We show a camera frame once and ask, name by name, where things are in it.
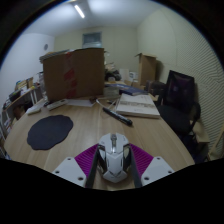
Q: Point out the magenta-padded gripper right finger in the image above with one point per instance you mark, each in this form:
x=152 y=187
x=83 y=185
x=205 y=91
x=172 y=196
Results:
x=155 y=169

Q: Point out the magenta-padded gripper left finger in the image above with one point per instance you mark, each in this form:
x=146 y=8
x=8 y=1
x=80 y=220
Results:
x=70 y=170

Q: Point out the white and black computer mouse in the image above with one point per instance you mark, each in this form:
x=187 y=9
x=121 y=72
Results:
x=113 y=160

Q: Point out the dark grey wavy mouse pad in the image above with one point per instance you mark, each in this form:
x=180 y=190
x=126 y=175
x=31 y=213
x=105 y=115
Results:
x=49 y=132

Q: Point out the black marker pen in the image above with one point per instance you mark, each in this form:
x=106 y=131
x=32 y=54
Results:
x=117 y=116

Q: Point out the white open book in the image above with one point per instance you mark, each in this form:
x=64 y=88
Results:
x=136 y=105

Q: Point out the white paper sheet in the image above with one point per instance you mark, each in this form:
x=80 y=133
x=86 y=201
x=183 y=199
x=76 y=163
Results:
x=81 y=102

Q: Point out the black office chair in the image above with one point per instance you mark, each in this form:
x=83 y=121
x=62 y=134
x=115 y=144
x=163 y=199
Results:
x=178 y=100

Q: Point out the blue book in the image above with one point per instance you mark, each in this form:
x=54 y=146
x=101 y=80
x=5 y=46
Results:
x=128 y=89

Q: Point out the cluttered shelf unit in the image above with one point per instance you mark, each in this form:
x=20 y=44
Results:
x=20 y=96

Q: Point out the large brown cardboard box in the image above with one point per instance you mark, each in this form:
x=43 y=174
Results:
x=75 y=74

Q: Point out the small brown cardboard box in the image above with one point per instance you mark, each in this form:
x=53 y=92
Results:
x=146 y=68

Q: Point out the ceiling tube light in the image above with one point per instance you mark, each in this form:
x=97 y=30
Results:
x=79 y=11

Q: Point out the round wall clock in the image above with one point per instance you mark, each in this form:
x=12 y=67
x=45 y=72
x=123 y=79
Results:
x=45 y=47

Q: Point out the small wall window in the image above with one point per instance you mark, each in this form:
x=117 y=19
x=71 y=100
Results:
x=92 y=39

